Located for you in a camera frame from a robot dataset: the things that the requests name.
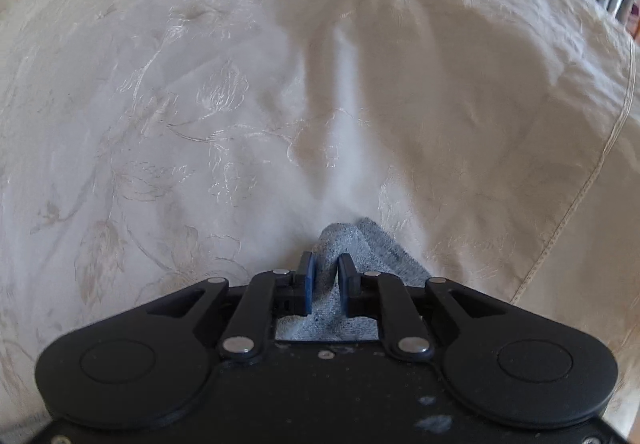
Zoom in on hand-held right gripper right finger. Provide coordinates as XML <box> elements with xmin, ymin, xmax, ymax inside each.
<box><xmin>339</xmin><ymin>253</ymin><xmax>506</xmax><ymax>362</ymax></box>

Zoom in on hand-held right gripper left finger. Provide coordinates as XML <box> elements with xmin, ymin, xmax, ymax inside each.
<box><xmin>147</xmin><ymin>251</ymin><xmax>315</xmax><ymax>362</ymax></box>

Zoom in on cream embroidered bedspread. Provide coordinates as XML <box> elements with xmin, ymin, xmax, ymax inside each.
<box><xmin>0</xmin><ymin>0</ymin><xmax>640</xmax><ymax>444</ymax></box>

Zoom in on grey speckled pants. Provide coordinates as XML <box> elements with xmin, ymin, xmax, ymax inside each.
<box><xmin>274</xmin><ymin>218</ymin><xmax>433</xmax><ymax>342</ymax></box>

